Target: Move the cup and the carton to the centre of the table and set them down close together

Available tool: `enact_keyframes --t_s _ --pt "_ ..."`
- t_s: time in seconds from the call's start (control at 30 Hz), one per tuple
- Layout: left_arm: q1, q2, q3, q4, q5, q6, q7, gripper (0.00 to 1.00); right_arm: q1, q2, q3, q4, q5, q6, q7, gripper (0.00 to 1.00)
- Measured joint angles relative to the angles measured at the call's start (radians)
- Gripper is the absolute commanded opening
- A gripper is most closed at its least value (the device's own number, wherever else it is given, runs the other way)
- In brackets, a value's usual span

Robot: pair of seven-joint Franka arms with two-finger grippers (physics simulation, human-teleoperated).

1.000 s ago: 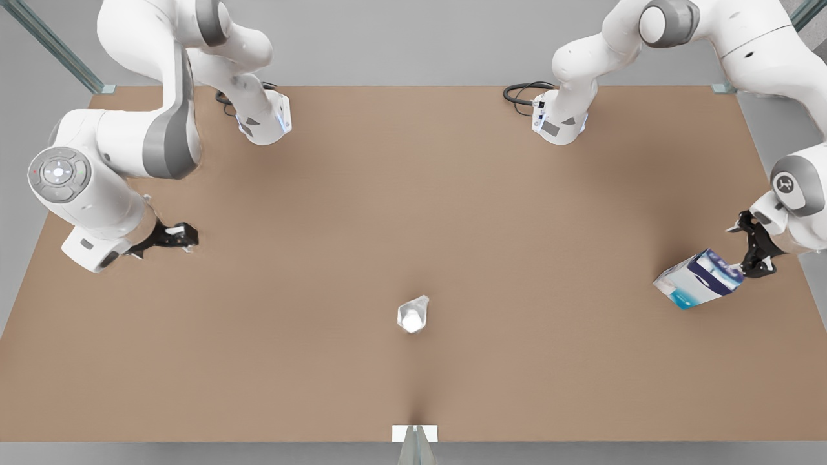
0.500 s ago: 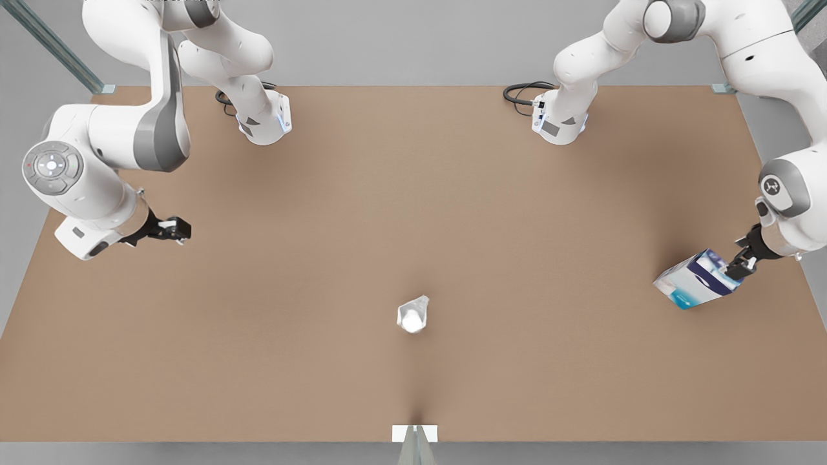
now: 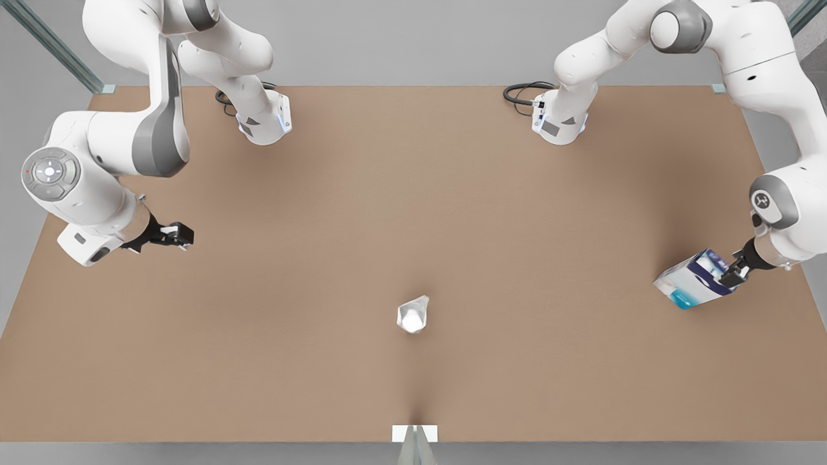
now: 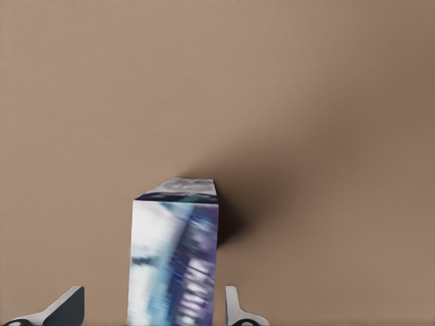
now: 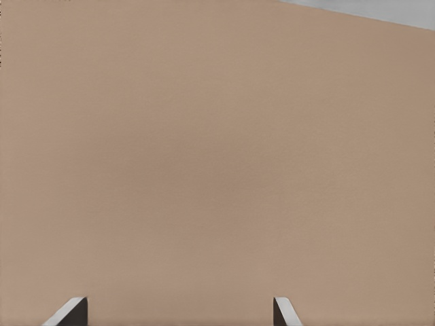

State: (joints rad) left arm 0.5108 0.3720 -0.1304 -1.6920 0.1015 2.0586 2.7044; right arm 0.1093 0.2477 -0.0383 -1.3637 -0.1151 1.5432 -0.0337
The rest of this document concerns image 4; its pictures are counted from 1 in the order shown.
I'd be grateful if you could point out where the blue and white printed box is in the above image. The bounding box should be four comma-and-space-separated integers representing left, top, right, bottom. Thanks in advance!
126, 177, 219, 326

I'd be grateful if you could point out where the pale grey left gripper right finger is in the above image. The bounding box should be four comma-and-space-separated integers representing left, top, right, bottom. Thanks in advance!
225, 285, 270, 326

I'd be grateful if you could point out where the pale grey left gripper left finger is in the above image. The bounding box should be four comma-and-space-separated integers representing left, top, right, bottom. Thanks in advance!
0, 285, 85, 326

